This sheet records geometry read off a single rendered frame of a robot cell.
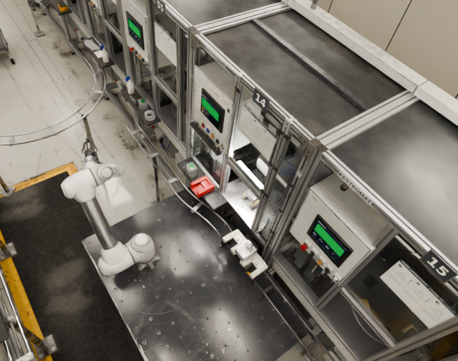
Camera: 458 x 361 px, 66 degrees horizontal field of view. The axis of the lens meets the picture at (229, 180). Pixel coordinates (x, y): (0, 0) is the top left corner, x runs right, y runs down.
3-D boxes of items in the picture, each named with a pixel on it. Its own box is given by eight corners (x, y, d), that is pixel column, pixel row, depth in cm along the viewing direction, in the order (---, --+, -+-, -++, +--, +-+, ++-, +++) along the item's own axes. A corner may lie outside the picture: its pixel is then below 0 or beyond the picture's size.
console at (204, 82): (189, 119, 262) (190, 66, 225) (220, 106, 274) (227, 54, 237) (222, 156, 244) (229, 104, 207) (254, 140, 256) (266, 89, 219)
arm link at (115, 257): (137, 267, 247) (108, 284, 238) (130, 258, 260) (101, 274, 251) (92, 169, 216) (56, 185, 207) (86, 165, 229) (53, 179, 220)
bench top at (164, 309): (82, 243, 272) (81, 240, 269) (197, 185, 317) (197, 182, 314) (184, 437, 207) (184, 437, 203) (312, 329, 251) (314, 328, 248)
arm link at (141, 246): (159, 255, 262) (157, 241, 245) (137, 268, 255) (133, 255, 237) (148, 238, 269) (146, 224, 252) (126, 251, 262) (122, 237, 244)
